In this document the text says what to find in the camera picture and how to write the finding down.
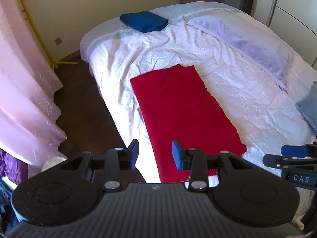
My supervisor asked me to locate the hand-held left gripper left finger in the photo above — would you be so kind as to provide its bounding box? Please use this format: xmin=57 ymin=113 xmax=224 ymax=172
xmin=59 ymin=139 xmax=139 ymax=192

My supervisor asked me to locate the white pillow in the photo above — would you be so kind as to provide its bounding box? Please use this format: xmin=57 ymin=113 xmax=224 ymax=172
xmin=186 ymin=12 xmax=296 ymax=93

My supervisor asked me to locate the purple cloth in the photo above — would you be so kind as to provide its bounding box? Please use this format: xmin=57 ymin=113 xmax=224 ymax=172
xmin=0 ymin=148 xmax=29 ymax=185

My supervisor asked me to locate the pink curtain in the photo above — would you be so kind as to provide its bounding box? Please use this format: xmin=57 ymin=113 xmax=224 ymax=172
xmin=0 ymin=0 xmax=68 ymax=167

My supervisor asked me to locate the white wardrobe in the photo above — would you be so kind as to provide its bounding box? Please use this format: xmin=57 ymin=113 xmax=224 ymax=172
xmin=266 ymin=0 xmax=317 ymax=70

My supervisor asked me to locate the yellow coat stand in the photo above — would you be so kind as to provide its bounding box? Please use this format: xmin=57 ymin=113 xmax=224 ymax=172
xmin=13 ymin=0 xmax=78 ymax=69

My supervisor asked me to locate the red towel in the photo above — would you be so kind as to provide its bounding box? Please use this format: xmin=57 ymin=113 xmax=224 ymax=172
xmin=130 ymin=64 xmax=247 ymax=183

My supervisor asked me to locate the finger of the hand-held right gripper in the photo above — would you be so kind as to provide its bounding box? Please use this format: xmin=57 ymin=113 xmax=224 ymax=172
xmin=263 ymin=154 xmax=317 ymax=168
xmin=281 ymin=142 xmax=317 ymax=158

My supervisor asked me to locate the folded blue garment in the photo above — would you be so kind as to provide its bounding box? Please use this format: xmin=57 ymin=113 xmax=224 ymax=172
xmin=120 ymin=11 xmax=169 ymax=33

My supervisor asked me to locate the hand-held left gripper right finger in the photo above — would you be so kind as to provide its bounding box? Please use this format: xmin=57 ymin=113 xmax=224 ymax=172
xmin=172 ymin=139 xmax=251 ymax=192

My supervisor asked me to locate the bed with white bedspread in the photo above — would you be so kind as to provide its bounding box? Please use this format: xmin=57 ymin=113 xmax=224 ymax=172
xmin=80 ymin=1 xmax=317 ymax=220

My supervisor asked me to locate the white round object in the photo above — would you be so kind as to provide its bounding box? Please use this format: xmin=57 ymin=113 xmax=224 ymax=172
xmin=41 ymin=155 xmax=68 ymax=172

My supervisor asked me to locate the light blue cushion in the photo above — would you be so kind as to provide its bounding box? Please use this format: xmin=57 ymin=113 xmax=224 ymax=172
xmin=295 ymin=81 xmax=317 ymax=135

